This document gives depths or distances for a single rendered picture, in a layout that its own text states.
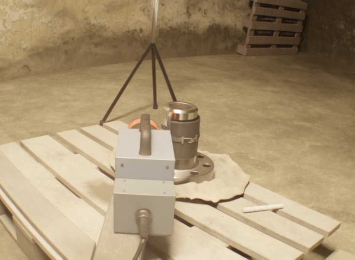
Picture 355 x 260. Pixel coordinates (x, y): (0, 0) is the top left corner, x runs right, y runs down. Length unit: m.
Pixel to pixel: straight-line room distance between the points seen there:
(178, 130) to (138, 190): 0.47
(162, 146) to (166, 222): 0.20
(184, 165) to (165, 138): 0.33
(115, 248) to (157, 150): 0.28
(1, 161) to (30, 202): 0.34
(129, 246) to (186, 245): 0.23
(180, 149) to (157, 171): 0.42
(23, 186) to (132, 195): 0.52
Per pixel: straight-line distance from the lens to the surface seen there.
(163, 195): 1.01
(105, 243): 1.03
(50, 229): 1.20
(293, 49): 6.05
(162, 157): 1.07
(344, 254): 1.51
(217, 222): 1.32
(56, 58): 3.81
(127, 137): 1.18
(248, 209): 1.39
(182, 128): 1.46
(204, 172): 1.51
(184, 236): 1.24
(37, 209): 1.30
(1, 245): 1.43
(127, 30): 4.18
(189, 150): 1.50
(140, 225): 0.98
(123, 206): 1.02
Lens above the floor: 0.81
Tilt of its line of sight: 19 degrees down
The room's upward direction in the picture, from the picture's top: 4 degrees clockwise
